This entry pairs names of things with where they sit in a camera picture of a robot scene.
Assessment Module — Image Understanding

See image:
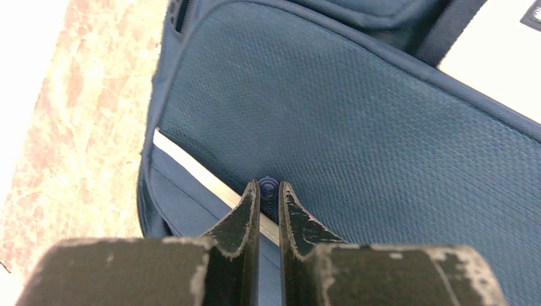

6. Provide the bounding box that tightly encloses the navy blue backpack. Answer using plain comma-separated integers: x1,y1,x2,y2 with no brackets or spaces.
138,1,540,305

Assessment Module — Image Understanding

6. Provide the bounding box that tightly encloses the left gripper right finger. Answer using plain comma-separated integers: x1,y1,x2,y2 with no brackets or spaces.
279,182,507,305

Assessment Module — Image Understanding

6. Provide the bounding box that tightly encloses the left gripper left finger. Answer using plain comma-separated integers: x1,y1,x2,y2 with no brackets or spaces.
17,181,260,305

